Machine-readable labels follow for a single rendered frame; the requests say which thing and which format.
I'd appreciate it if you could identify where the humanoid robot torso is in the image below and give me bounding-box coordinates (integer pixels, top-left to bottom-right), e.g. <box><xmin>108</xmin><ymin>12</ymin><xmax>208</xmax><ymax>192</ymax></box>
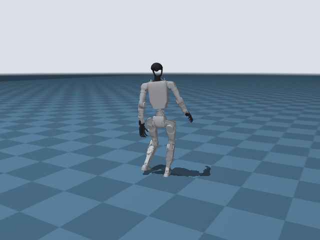
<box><xmin>147</xmin><ymin>78</ymin><xmax>169</xmax><ymax>128</ymax></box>

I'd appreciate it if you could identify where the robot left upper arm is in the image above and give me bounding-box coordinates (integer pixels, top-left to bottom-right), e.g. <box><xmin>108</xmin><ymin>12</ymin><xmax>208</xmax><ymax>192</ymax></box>
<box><xmin>138</xmin><ymin>82</ymin><xmax>148</xmax><ymax>108</ymax></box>

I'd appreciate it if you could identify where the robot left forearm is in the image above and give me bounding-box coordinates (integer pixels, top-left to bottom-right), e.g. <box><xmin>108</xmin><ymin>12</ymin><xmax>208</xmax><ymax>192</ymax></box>
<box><xmin>138</xmin><ymin>105</ymin><xmax>145</xmax><ymax>124</ymax></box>

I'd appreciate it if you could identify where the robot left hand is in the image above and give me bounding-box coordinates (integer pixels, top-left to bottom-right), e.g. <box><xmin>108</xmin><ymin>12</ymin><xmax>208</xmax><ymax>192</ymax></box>
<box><xmin>138</xmin><ymin>120</ymin><xmax>148</xmax><ymax>137</ymax></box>

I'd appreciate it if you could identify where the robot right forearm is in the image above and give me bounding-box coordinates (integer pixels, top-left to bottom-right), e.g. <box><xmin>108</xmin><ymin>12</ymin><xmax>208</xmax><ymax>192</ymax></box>
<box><xmin>179</xmin><ymin>97</ymin><xmax>189</xmax><ymax>115</ymax></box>

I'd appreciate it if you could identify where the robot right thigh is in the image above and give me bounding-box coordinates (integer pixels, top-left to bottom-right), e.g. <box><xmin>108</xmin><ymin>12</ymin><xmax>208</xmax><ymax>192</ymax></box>
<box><xmin>164</xmin><ymin>119</ymin><xmax>176</xmax><ymax>151</ymax></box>

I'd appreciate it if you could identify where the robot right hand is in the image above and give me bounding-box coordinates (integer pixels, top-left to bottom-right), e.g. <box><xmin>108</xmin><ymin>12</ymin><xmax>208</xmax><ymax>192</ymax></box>
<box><xmin>185</xmin><ymin>111</ymin><xmax>193</xmax><ymax>122</ymax></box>

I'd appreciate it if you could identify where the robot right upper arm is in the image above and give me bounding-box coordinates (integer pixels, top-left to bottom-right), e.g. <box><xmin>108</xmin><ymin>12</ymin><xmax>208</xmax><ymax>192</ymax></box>
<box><xmin>166</xmin><ymin>81</ymin><xmax>183</xmax><ymax>105</ymax></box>

